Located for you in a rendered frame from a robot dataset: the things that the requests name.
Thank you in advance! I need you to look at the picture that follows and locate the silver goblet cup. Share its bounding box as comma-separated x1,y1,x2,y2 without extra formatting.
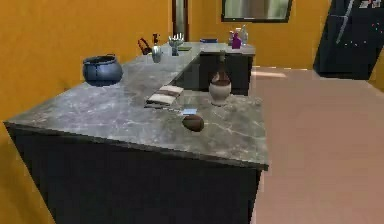
168,32,185,57

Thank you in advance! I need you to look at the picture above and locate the dark marble-top kitchen counter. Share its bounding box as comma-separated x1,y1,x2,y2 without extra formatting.
3,41,270,224

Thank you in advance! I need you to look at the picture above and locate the purple bottle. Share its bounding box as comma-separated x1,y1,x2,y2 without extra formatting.
231,32,242,50

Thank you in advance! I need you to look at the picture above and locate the dark red framed door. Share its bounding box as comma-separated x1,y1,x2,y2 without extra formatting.
171,0,190,42

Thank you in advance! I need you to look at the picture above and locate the grey fridge handle bar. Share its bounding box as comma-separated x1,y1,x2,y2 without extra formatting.
335,0,355,45

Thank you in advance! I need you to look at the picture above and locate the brown and white vase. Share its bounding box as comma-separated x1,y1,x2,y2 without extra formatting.
208,50,233,107

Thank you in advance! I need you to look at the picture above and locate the dark framed window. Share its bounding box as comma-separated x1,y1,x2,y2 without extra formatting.
220,0,294,24

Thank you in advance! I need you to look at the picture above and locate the striped brown white cloth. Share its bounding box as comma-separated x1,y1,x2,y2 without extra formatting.
145,84,185,107

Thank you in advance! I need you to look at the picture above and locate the brown oval potato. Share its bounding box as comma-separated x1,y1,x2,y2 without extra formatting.
181,114,205,133

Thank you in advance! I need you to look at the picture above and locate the dark blue round pot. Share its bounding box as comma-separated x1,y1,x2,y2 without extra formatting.
82,53,124,88

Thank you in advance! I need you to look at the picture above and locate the grey metal pitcher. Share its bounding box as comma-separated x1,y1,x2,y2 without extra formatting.
151,44,163,64

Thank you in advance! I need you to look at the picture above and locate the clear glass bottle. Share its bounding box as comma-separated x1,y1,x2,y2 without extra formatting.
240,24,250,47

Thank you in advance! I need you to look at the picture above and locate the black fridge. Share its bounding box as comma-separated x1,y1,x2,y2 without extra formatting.
313,0,384,81

